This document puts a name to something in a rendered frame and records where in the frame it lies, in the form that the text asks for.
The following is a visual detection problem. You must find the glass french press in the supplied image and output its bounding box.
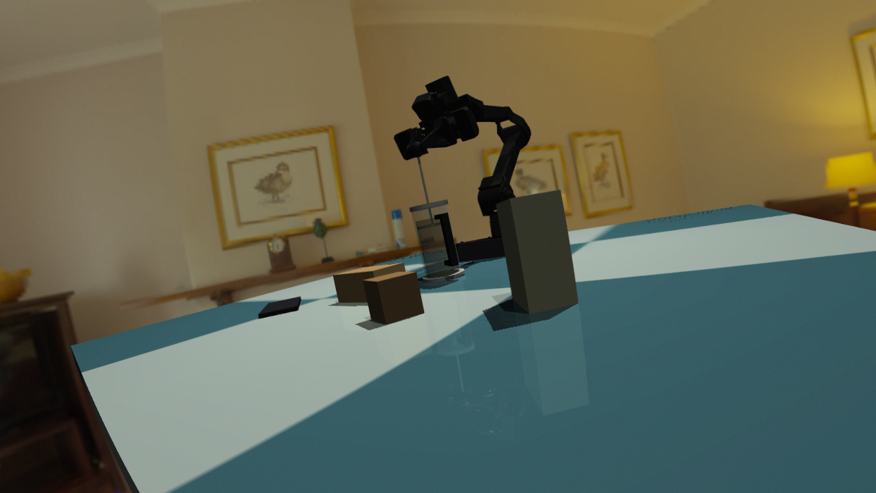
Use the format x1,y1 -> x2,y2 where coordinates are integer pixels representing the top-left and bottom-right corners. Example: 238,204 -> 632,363
408,142 -> 465,283

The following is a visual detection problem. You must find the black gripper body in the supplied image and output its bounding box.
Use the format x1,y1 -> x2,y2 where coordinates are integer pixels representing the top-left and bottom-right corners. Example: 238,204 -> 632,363
394,106 -> 479,160

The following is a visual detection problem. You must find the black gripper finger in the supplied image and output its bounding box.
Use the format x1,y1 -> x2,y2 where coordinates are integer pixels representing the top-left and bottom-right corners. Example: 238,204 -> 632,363
406,127 -> 428,155
420,116 -> 457,149

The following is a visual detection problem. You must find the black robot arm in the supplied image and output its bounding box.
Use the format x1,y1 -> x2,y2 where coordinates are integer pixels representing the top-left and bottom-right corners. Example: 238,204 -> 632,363
412,75 -> 532,239

